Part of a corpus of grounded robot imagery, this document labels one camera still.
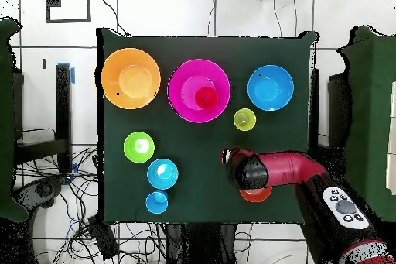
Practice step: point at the yellow cup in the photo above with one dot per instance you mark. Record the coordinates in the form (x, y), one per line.
(244, 119)

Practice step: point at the red cup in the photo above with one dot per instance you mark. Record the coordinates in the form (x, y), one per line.
(206, 98)

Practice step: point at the large pink bowl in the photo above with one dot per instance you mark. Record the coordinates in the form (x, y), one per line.
(191, 72)

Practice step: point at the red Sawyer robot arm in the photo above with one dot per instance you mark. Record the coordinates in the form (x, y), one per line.
(290, 168)

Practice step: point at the dark green tablecloth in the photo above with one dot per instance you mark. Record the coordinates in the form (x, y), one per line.
(185, 152)

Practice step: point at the small red-orange bowl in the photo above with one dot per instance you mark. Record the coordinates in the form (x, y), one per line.
(256, 196)

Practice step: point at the small blue bowl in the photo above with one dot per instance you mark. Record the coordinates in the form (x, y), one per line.
(162, 174)

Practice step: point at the large blue bowl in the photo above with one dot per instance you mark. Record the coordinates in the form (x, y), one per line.
(270, 88)

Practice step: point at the blue cup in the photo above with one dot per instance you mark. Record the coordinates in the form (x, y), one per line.
(156, 203)

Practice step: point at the small green bowl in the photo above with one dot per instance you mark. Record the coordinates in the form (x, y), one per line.
(139, 147)

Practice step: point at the large orange bowl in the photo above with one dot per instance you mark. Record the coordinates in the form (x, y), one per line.
(130, 78)

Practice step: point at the black power strip box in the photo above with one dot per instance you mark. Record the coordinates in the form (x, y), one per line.
(103, 237)

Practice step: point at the green cloth covered side table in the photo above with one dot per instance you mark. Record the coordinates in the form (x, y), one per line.
(371, 106)
(6, 121)

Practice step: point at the white box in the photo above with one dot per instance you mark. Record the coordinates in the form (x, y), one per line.
(392, 168)

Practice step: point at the blue tape strip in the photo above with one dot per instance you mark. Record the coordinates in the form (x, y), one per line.
(73, 75)

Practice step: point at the black metal post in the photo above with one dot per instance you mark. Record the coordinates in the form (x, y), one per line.
(63, 106)
(315, 106)

